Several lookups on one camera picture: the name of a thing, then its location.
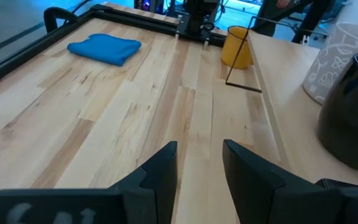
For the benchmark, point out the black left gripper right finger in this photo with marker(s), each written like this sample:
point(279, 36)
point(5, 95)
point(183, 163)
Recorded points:
point(253, 193)

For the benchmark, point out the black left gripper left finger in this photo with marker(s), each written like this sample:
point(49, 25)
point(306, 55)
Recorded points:
point(163, 174)

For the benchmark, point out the black mug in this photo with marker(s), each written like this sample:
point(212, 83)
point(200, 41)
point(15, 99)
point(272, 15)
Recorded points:
point(346, 124)

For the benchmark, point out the grey floral patterned mug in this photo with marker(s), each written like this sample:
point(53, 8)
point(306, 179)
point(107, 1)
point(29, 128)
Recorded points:
point(331, 62)

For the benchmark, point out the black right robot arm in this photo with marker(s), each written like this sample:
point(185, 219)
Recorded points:
point(199, 15)

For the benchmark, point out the wooden shelf with black legs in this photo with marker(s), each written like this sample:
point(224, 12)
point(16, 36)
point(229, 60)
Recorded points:
point(291, 77)

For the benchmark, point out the blue folded cloth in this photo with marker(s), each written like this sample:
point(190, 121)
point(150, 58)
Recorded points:
point(104, 48)

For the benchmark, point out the yellow glass mug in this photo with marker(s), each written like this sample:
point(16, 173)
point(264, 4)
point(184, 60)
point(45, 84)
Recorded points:
point(232, 53)

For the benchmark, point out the computer tower with lights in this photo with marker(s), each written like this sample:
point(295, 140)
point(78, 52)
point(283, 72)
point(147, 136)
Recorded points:
point(146, 4)

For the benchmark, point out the person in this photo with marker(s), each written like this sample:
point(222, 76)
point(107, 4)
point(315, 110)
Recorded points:
point(269, 18)

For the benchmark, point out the person's hand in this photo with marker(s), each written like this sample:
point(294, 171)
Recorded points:
point(283, 3)

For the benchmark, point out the black aluminium table frame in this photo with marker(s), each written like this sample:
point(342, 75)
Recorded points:
point(135, 23)

